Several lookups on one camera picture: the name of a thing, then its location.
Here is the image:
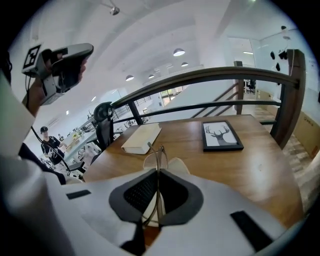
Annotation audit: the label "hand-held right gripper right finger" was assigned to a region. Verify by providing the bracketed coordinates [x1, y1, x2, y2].
[146, 168, 288, 256]

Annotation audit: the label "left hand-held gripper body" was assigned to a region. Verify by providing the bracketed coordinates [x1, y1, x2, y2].
[21, 44, 81, 106]

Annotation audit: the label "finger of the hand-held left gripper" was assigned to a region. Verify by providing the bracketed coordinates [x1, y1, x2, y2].
[53, 42, 95, 61]

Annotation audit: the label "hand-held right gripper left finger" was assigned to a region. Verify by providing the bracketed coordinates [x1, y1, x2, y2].
[62, 168, 159, 256]

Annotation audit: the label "white case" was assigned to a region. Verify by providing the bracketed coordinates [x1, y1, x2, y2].
[142, 157, 191, 227]

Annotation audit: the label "metal-frame eyeglasses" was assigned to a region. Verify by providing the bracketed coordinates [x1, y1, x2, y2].
[142, 141, 169, 227]

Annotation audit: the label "person's left forearm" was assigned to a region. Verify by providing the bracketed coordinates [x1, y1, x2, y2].
[21, 77, 47, 117]

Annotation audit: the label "person's left hand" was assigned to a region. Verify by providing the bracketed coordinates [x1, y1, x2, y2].
[78, 58, 88, 84]

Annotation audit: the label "silver ceiling spotlight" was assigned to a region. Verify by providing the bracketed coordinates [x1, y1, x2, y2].
[101, 0, 121, 16]

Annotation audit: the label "wooden table with metal legs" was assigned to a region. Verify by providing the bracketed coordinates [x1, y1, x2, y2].
[83, 114, 305, 247]

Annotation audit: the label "beige hardcover book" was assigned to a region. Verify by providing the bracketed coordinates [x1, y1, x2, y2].
[121, 122, 163, 155]

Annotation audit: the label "black office chair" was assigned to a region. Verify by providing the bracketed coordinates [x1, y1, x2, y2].
[89, 101, 116, 166]

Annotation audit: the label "black framed deer picture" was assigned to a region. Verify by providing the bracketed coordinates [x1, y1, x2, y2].
[201, 119, 245, 153]

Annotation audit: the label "person's black printed shirt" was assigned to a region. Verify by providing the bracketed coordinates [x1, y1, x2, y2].
[18, 142, 67, 186]

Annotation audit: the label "black metal railing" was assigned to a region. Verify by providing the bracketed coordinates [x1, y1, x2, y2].
[111, 66, 301, 126]

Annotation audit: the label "large cardboard box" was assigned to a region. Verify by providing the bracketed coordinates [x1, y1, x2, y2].
[292, 109, 320, 158]

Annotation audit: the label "slim dark wooden post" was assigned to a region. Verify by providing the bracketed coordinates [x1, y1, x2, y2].
[233, 60, 245, 116]

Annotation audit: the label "thick dark wooden post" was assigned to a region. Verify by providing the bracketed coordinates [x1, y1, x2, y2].
[271, 49, 307, 150]

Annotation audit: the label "group of black wall-hung objects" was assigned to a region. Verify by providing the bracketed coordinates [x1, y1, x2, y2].
[269, 24, 289, 72]

